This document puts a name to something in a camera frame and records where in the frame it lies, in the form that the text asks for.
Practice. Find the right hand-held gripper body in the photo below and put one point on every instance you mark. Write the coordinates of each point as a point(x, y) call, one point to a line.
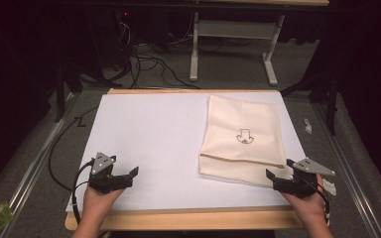
point(299, 185)

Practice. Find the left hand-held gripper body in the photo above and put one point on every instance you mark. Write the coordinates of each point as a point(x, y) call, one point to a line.
point(107, 181)

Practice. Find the cream cloth bag with drawing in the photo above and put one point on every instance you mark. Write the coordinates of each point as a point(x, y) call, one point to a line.
point(244, 139)

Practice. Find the person's left hand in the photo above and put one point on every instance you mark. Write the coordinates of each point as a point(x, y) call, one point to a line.
point(99, 203)

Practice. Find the person's right hand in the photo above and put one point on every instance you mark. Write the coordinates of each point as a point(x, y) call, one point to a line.
point(306, 208)

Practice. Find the white crumpled tape piece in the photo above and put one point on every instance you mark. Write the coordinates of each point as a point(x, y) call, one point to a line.
point(329, 187)

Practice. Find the white table cover sheet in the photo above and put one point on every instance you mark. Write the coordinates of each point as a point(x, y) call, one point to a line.
point(152, 142)

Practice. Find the small white paper scrap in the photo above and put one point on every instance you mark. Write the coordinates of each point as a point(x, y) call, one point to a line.
point(308, 125)

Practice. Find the black metal stand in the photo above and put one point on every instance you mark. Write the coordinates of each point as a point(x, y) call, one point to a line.
point(64, 82)
point(327, 92)

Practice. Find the silver floor rail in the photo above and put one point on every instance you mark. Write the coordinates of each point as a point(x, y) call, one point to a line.
point(344, 168)
point(33, 168)

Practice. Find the white metal desk frame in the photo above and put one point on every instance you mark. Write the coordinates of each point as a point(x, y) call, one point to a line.
point(234, 29)

